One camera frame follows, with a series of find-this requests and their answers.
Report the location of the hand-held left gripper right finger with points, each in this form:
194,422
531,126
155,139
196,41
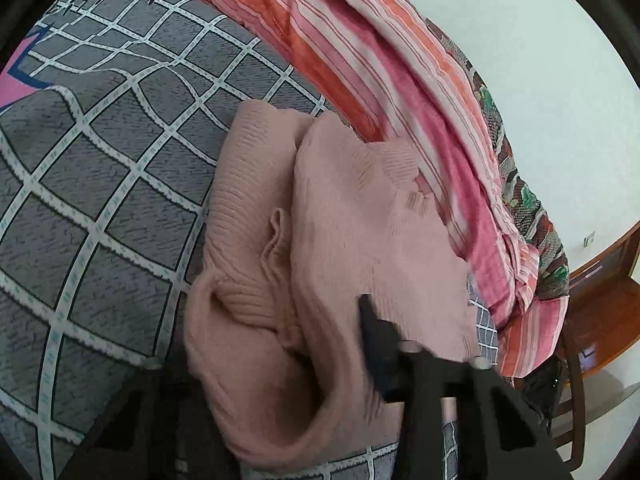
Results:
380,365

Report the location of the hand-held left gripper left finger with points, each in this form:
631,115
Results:
150,410

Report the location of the pink knit sweater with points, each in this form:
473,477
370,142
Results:
340,210

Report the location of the black clothing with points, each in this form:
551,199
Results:
542,385

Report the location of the floral patchwork quilt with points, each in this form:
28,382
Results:
520,195

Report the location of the grey checked star blanket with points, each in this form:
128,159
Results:
100,185

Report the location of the brown wooden door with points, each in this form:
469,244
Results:
605,310

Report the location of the pink orange striped quilt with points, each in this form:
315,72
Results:
410,85

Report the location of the white wall switch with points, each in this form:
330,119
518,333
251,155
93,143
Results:
589,239

